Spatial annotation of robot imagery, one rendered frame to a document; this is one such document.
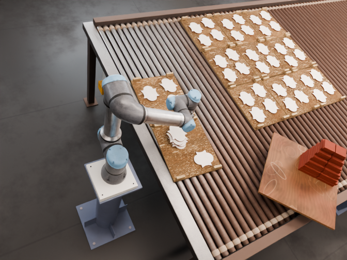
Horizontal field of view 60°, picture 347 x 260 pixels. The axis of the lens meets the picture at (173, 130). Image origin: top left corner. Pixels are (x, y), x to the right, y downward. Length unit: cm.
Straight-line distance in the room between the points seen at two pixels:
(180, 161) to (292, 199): 72
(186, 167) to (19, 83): 213
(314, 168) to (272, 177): 28
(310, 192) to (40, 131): 233
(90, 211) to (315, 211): 171
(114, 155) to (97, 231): 113
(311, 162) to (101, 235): 168
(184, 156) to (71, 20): 270
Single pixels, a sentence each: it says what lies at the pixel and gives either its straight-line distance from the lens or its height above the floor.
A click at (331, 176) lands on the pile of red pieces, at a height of 112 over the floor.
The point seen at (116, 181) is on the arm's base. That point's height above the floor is 94.
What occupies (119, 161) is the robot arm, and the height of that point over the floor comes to 113.
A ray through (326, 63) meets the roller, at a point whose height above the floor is 91.
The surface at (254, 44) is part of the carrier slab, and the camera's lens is 298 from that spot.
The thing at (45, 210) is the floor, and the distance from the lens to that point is 273.
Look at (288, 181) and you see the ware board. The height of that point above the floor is 104.
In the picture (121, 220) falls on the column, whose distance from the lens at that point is 268.
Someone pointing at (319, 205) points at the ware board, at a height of 104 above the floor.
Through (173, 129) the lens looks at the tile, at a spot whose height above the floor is 97.
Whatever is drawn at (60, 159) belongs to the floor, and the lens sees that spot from 291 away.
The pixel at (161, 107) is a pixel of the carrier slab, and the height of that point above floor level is 94.
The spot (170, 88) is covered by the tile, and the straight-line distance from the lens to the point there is 223.
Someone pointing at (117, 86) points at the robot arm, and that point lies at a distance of 136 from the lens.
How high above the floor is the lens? 258
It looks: 54 degrees down
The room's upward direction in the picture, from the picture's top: 24 degrees clockwise
